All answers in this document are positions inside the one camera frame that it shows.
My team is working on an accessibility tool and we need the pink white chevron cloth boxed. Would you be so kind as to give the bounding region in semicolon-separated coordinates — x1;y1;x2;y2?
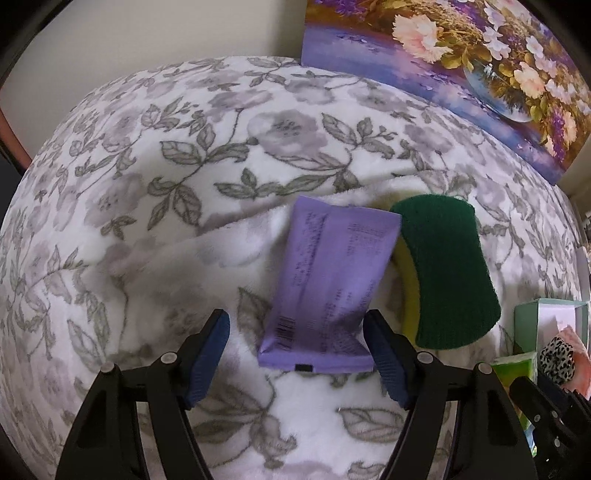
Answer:
559;326;590;369

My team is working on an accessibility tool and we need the teal white cardboard box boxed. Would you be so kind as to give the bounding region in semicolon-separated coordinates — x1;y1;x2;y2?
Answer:
513;298;589;354

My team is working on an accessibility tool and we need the purple wipes packet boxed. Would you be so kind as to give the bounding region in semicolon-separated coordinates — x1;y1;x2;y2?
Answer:
257;196;402;374

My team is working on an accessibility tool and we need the green tissue pack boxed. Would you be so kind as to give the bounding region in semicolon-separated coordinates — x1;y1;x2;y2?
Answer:
489;351;541;458

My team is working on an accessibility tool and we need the flower bouquet painting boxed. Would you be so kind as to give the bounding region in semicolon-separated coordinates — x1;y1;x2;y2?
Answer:
301;1;590;184

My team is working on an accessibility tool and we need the black white leopard scrunchie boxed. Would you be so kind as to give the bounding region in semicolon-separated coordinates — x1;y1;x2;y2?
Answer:
539;336;575;386

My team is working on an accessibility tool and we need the green yellow sponge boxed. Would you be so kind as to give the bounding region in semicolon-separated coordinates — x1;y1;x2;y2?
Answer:
391;194;501;350

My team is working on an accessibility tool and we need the floral grey white blanket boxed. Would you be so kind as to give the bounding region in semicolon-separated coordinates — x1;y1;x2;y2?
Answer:
1;57;581;479

